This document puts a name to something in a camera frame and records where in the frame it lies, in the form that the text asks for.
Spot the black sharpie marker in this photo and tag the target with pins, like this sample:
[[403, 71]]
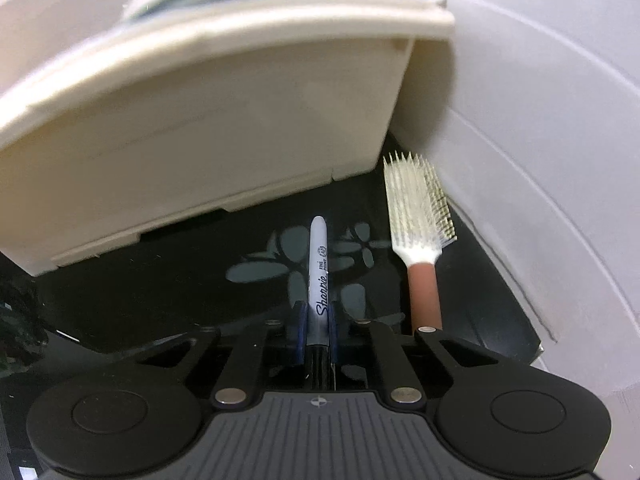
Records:
[[318, 303]]

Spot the large cream storage box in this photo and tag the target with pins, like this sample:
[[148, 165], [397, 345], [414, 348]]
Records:
[[221, 107]]

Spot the white hairbrush brown handle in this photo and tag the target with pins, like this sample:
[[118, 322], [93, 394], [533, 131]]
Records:
[[421, 227]]

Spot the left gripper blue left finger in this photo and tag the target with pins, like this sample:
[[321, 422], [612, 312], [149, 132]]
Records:
[[301, 330]]

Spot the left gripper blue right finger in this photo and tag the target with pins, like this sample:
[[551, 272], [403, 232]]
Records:
[[332, 332]]

